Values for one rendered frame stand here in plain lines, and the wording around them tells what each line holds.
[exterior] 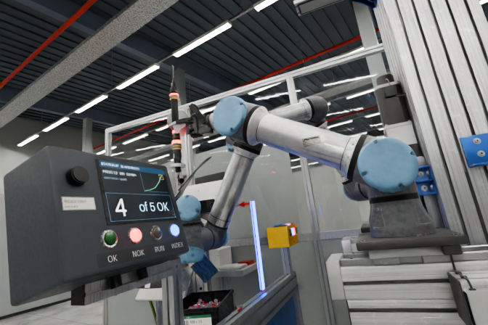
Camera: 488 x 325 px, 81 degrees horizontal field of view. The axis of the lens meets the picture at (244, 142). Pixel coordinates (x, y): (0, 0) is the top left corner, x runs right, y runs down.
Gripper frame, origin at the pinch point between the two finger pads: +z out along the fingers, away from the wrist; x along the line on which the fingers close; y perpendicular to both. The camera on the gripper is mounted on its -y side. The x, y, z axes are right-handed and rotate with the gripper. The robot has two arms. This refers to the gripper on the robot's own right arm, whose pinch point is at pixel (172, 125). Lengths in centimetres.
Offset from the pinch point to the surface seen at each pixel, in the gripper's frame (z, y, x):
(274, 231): -39, 54, 15
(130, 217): -31, 45, -77
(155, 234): -33, 48, -73
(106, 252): -31, 50, -83
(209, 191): -1.2, 29.2, 38.9
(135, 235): -32, 48, -78
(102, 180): -29, 39, -81
